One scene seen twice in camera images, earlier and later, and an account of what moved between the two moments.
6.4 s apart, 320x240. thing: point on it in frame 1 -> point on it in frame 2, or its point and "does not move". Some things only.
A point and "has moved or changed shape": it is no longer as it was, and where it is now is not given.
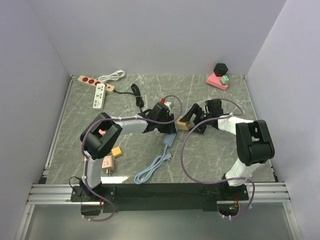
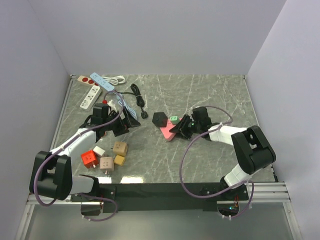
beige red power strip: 110,88 does not move
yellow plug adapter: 116,151 -> 119,160
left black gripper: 170,129 -> 124,124
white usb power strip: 100,95 has moved or changed shape
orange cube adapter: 184,126 has moved or changed shape
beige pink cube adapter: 108,163 does not move
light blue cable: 169,140 -> 106,85
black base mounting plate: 171,197 does not move
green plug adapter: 225,79 has moved or changed shape
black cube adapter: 220,69 has moved or changed shape
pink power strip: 215,81 has moved or changed shape
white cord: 115,76 has moved or changed shape
